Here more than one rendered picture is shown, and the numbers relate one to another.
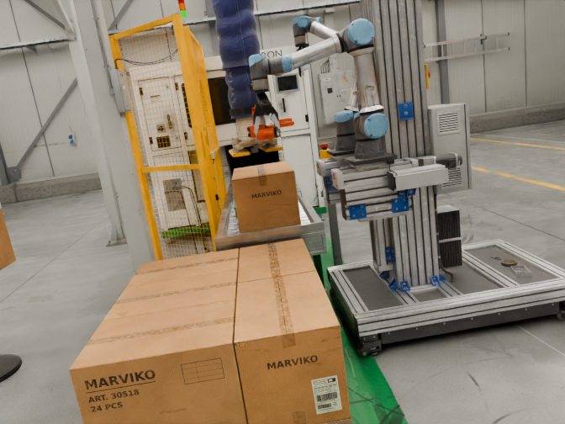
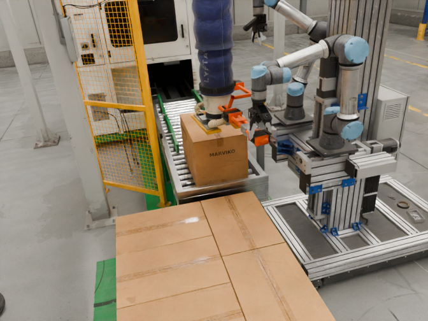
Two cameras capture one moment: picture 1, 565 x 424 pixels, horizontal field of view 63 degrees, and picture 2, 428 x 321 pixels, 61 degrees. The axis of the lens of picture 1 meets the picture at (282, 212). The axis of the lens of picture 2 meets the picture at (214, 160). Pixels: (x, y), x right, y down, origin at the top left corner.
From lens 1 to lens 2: 1.03 m
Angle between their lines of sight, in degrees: 18
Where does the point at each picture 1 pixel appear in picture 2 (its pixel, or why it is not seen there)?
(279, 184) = (234, 144)
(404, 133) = not seen: hidden behind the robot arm
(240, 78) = (215, 61)
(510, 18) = not seen: outside the picture
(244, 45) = (223, 30)
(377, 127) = (353, 132)
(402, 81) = (362, 75)
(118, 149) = (71, 95)
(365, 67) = (353, 81)
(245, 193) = (204, 152)
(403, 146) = not seen: hidden behind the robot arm
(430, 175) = (383, 167)
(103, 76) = (53, 23)
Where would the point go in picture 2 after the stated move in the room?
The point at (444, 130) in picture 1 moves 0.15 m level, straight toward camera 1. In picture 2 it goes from (388, 118) to (394, 127)
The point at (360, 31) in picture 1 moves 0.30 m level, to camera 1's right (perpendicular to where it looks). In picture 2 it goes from (357, 51) to (414, 44)
